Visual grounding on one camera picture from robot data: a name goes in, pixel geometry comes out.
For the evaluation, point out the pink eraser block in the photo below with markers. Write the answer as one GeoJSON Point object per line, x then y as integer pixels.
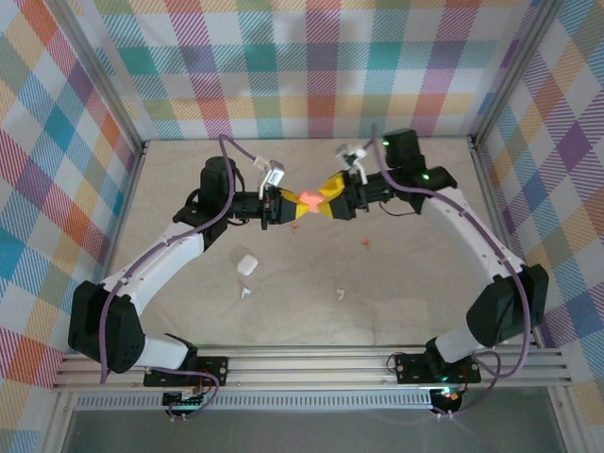
{"type": "Point", "coordinates": [310, 202]}

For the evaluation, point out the white earbud charging case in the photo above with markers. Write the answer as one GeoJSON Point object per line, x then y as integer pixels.
{"type": "Point", "coordinates": [245, 265]}

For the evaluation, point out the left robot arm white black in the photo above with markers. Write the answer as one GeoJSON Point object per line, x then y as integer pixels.
{"type": "Point", "coordinates": [160, 264]}

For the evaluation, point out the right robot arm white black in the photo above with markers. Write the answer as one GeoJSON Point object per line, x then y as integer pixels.
{"type": "Point", "coordinates": [472, 236]}

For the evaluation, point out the green circuit board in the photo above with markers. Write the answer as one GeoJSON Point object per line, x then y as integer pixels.
{"type": "Point", "coordinates": [184, 401]}

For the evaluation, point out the aluminium frame side rail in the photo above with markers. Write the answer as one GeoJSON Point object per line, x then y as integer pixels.
{"type": "Point", "coordinates": [123, 207]}
{"type": "Point", "coordinates": [496, 212]}

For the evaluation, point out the aluminium frame corner post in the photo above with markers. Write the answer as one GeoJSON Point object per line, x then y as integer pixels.
{"type": "Point", "coordinates": [512, 71]}
{"type": "Point", "coordinates": [101, 75]}

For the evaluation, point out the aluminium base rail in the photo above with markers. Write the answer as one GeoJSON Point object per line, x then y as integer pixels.
{"type": "Point", "coordinates": [307, 365]}

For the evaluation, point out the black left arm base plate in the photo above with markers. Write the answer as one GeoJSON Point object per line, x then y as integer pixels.
{"type": "Point", "coordinates": [212, 365]}

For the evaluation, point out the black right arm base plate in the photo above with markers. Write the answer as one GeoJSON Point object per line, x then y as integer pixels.
{"type": "Point", "coordinates": [410, 368]}

